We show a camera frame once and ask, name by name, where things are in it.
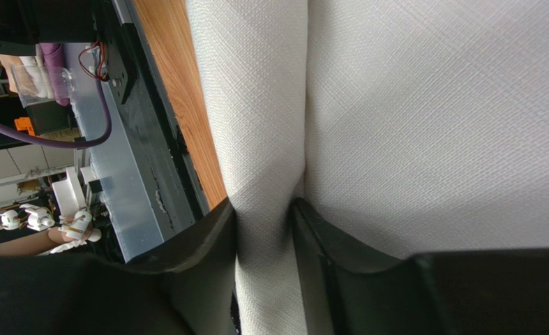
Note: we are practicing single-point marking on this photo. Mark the white cloth napkin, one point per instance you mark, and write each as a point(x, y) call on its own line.
point(412, 125)

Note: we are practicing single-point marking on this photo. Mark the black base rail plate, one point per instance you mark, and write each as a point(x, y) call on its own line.
point(150, 188)

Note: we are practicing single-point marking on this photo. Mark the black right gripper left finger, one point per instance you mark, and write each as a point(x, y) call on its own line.
point(183, 286)

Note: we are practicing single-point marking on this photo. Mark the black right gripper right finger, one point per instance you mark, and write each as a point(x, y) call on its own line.
point(348, 287)

